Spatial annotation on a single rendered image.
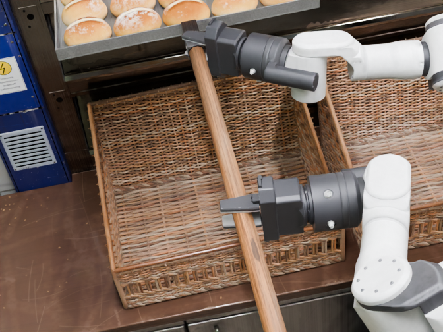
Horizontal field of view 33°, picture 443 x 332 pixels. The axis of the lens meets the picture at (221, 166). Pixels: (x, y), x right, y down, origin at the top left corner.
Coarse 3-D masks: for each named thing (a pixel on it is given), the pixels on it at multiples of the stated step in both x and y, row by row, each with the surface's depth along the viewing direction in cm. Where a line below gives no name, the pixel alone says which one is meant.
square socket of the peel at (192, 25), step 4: (188, 20) 150; (192, 20) 150; (184, 24) 149; (188, 24) 149; (192, 24) 149; (196, 24) 149; (184, 28) 148; (188, 28) 148; (192, 28) 148; (196, 28) 148; (184, 32) 147; (184, 40) 150; (188, 44) 144; (192, 44) 144; (196, 44) 144; (188, 48) 144; (188, 52) 145; (204, 52) 145
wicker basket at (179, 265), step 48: (144, 96) 193; (192, 96) 195; (240, 96) 197; (288, 96) 200; (96, 144) 185; (144, 144) 200; (192, 144) 202; (240, 144) 204; (288, 144) 207; (144, 192) 204; (192, 192) 201; (144, 240) 192; (192, 240) 190; (288, 240) 172; (336, 240) 182; (144, 288) 181; (192, 288) 178
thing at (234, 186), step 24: (192, 48) 144; (216, 96) 134; (216, 120) 128; (216, 144) 125; (240, 192) 116; (240, 216) 113; (240, 240) 111; (264, 264) 107; (264, 288) 103; (264, 312) 101
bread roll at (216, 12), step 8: (216, 0) 152; (224, 0) 151; (232, 0) 151; (240, 0) 151; (248, 0) 152; (256, 0) 154; (216, 8) 152; (224, 8) 151; (232, 8) 151; (240, 8) 152; (248, 8) 152
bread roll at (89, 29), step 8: (88, 16) 151; (72, 24) 150; (80, 24) 149; (88, 24) 150; (96, 24) 150; (104, 24) 151; (72, 32) 150; (80, 32) 149; (88, 32) 150; (96, 32) 150; (104, 32) 151; (64, 40) 152; (72, 40) 150; (80, 40) 150; (88, 40) 150; (96, 40) 150
